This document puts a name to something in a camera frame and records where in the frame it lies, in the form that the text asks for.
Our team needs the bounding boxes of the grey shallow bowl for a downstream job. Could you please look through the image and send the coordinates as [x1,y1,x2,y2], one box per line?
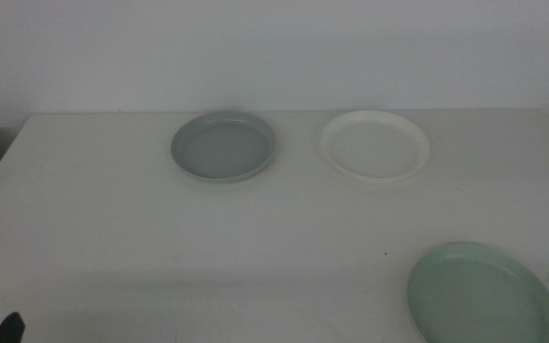
[170,111,277,184]

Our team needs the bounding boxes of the white shallow bowl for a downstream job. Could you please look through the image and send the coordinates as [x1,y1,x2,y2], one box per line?
[320,110,432,183]

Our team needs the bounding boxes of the pale green shallow bowl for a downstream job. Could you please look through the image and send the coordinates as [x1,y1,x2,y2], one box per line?
[406,242,549,343]

